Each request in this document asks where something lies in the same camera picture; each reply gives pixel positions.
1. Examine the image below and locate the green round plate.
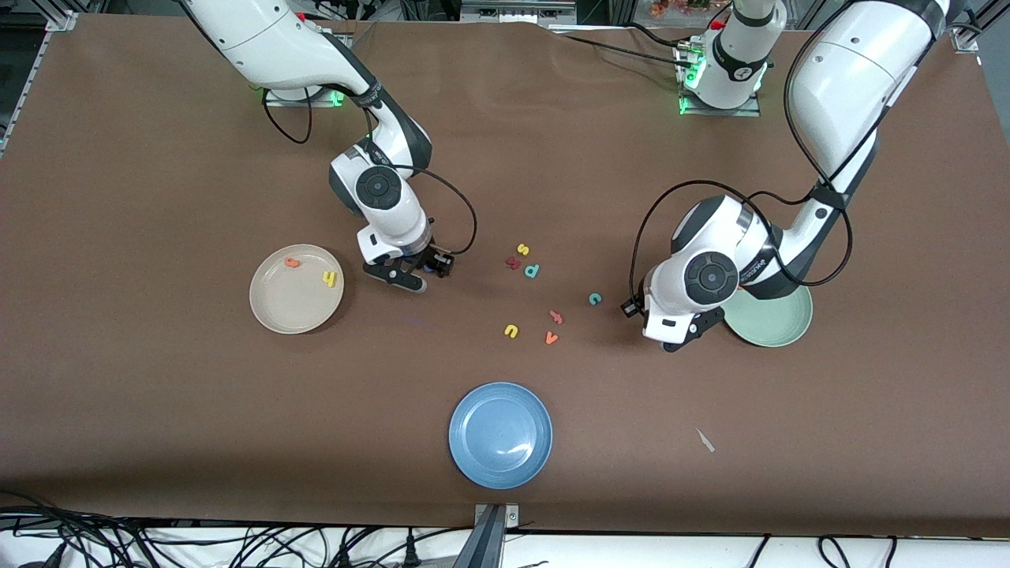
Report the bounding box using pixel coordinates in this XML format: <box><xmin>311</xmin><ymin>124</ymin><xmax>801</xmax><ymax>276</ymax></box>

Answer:
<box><xmin>722</xmin><ymin>284</ymin><xmax>814</xmax><ymax>348</ymax></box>

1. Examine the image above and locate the beige round plate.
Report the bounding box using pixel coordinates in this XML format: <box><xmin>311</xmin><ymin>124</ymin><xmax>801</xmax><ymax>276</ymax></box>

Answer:
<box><xmin>249</xmin><ymin>244</ymin><xmax>346</xmax><ymax>335</ymax></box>

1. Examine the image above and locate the blue round plate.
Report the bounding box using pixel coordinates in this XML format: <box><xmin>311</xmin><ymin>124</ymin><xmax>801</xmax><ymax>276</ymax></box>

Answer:
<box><xmin>448</xmin><ymin>382</ymin><xmax>554</xmax><ymax>490</ymax></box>

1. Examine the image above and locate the brown paper table cover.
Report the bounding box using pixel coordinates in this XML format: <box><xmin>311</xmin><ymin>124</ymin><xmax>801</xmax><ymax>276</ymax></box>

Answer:
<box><xmin>0</xmin><ymin>14</ymin><xmax>1010</xmax><ymax>537</ymax></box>

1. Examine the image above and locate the aluminium corner extrusion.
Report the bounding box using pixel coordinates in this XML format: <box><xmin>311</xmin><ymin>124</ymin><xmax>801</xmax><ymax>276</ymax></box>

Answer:
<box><xmin>951</xmin><ymin>0</ymin><xmax>1010</xmax><ymax>54</ymax></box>

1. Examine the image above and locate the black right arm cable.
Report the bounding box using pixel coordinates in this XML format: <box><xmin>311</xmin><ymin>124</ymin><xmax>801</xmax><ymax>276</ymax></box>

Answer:
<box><xmin>260</xmin><ymin>79</ymin><xmax>479</xmax><ymax>257</ymax></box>

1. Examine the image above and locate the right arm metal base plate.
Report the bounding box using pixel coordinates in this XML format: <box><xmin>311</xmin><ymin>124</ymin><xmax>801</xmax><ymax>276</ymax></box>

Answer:
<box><xmin>262</xmin><ymin>83</ymin><xmax>350</xmax><ymax>108</ymax></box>

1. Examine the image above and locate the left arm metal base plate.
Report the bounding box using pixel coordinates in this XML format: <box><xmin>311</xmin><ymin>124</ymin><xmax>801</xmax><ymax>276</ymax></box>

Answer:
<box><xmin>675</xmin><ymin>39</ymin><xmax>763</xmax><ymax>118</ymax></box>

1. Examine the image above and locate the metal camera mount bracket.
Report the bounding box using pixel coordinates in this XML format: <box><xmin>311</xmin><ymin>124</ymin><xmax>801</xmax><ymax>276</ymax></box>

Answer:
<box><xmin>473</xmin><ymin>503</ymin><xmax>520</xmax><ymax>528</ymax></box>

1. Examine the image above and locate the long black table cable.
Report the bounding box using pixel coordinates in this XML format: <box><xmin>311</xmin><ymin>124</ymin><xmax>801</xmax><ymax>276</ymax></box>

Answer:
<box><xmin>552</xmin><ymin>32</ymin><xmax>689</xmax><ymax>64</ymax></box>

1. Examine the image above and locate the grey metal frame piece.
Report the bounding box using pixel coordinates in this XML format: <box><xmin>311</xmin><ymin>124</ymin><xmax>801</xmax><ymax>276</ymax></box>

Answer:
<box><xmin>462</xmin><ymin>0</ymin><xmax>577</xmax><ymax>24</ymax></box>

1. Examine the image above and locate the short black table cable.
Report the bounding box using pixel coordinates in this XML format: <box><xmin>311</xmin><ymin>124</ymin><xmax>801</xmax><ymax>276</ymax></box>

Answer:
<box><xmin>627</xmin><ymin>22</ymin><xmax>695</xmax><ymax>50</ymax></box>

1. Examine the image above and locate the dark camera mount pole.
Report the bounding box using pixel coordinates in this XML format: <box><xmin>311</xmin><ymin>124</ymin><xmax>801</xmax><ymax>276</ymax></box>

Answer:
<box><xmin>452</xmin><ymin>505</ymin><xmax>506</xmax><ymax>568</ymax></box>

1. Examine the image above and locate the looped black floor cable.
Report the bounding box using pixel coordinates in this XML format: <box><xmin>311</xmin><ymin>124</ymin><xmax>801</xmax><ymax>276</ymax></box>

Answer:
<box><xmin>817</xmin><ymin>535</ymin><xmax>898</xmax><ymax>568</ymax></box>

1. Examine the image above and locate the aluminium frame rail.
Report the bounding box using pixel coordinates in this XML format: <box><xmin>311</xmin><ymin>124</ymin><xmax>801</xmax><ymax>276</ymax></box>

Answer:
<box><xmin>0</xmin><ymin>8</ymin><xmax>80</xmax><ymax>155</ymax></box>

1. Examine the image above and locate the black cable tangle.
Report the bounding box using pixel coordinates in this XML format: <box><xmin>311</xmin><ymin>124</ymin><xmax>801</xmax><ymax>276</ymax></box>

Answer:
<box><xmin>0</xmin><ymin>489</ymin><xmax>474</xmax><ymax>568</ymax></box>

